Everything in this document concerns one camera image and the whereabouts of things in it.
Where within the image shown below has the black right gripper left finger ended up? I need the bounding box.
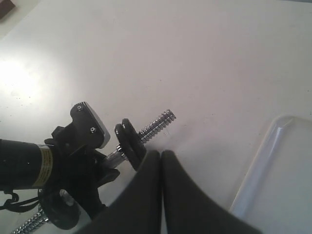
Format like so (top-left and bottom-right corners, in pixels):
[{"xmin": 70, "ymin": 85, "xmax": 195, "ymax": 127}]
[{"xmin": 80, "ymin": 150, "xmax": 162, "ymax": 234}]

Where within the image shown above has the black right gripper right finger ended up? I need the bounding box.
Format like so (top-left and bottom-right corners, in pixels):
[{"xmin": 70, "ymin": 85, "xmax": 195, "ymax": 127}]
[{"xmin": 161, "ymin": 150, "xmax": 261, "ymax": 234}]

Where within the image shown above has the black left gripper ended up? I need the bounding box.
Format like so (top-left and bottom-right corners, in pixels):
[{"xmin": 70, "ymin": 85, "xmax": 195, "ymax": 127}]
[{"xmin": 44, "ymin": 126, "xmax": 120, "ymax": 217}]

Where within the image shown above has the chrome dumbbell bar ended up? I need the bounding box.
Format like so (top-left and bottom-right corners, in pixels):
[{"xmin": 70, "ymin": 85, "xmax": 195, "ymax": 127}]
[{"xmin": 15, "ymin": 110, "xmax": 175, "ymax": 234}]

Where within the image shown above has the black weight plate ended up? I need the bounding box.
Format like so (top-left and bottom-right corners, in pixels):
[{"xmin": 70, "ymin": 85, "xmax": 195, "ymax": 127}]
[
  {"xmin": 121, "ymin": 118, "xmax": 146, "ymax": 161},
  {"xmin": 38, "ymin": 189, "xmax": 80, "ymax": 230},
  {"xmin": 115, "ymin": 123, "xmax": 141, "ymax": 171}
]

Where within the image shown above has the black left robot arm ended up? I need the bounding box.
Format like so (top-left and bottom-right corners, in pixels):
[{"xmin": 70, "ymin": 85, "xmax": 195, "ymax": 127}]
[{"xmin": 0, "ymin": 124, "xmax": 120, "ymax": 218}]

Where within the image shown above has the white rectangular tray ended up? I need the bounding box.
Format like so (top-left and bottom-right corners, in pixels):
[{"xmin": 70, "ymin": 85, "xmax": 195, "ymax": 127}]
[{"xmin": 229, "ymin": 116, "xmax": 312, "ymax": 234}]

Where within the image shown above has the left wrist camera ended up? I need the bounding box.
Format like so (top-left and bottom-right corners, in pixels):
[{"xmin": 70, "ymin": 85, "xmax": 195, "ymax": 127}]
[{"xmin": 70, "ymin": 101, "xmax": 110, "ymax": 149}]

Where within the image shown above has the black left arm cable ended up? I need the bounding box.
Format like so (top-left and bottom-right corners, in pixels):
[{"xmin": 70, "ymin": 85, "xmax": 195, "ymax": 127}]
[{"xmin": 0, "ymin": 191, "xmax": 39, "ymax": 211}]

